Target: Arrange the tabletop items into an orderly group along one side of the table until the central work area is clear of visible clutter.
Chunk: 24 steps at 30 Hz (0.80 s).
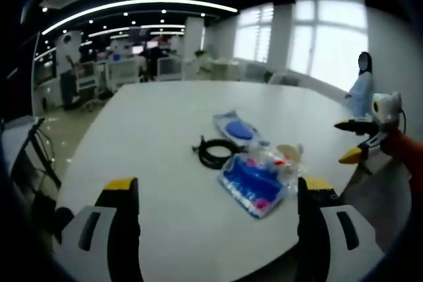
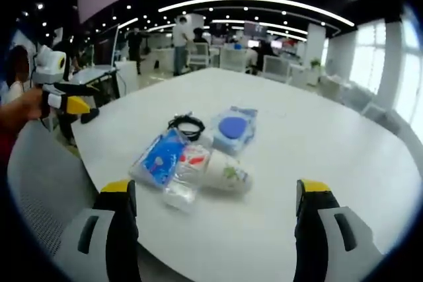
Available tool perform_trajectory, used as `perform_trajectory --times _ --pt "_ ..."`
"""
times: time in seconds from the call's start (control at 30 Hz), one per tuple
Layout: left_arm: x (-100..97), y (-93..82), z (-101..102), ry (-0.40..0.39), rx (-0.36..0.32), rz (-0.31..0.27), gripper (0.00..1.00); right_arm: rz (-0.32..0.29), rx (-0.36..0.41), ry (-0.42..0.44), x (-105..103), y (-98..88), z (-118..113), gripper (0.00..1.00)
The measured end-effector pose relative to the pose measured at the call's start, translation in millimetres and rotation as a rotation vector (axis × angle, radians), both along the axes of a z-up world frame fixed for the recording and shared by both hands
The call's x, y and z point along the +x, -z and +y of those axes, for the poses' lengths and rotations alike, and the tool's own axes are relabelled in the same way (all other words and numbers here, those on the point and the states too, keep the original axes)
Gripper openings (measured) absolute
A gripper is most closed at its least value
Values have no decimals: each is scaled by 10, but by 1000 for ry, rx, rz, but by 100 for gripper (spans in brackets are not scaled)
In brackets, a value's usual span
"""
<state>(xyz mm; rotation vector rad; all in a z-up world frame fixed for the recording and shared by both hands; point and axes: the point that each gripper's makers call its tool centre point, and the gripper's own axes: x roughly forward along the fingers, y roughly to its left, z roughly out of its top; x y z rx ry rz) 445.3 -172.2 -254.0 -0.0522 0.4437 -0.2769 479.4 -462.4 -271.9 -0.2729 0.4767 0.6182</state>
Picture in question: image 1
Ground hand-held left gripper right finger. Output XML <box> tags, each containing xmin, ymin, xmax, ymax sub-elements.
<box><xmin>297</xmin><ymin>176</ymin><xmax>386</xmax><ymax>282</ymax></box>

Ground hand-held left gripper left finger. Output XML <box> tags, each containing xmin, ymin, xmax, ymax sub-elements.
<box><xmin>54</xmin><ymin>177</ymin><xmax>143</xmax><ymax>282</ymax></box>

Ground clear bag with cream item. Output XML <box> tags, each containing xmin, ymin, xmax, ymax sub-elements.
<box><xmin>250</xmin><ymin>143</ymin><xmax>307</xmax><ymax>197</ymax></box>

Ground blue plastic bag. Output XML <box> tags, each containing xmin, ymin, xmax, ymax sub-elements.
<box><xmin>217</xmin><ymin>151</ymin><xmax>288</xmax><ymax>219</ymax></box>

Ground clear package with blue disc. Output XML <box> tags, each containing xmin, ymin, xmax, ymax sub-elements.
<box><xmin>212</xmin><ymin>108</ymin><xmax>271</xmax><ymax>149</ymax></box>

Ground black cable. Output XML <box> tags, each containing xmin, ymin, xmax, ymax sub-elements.
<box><xmin>191</xmin><ymin>134</ymin><xmax>241</xmax><ymax>170</ymax></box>

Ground black chair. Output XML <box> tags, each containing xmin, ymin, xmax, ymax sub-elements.
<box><xmin>9</xmin><ymin>117</ymin><xmax>75</xmax><ymax>243</ymax></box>

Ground white table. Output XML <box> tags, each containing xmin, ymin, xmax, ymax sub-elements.
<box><xmin>52</xmin><ymin>80</ymin><xmax>396</xmax><ymax>282</ymax></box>

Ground white pillar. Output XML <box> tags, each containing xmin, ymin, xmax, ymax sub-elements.
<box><xmin>182</xmin><ymin>17</ymin><xmax>206</xmax><ymax>81</ymax></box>

